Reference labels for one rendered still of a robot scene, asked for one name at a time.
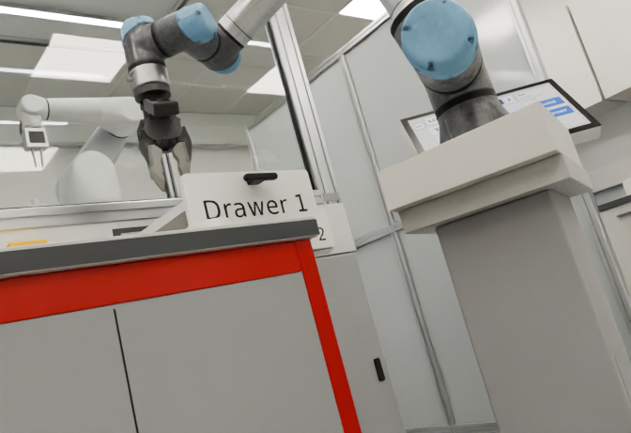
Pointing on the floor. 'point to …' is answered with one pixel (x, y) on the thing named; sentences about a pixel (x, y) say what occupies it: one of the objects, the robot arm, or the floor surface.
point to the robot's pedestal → (532, 300)
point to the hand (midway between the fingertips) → (174, 182)
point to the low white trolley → (172, 334)
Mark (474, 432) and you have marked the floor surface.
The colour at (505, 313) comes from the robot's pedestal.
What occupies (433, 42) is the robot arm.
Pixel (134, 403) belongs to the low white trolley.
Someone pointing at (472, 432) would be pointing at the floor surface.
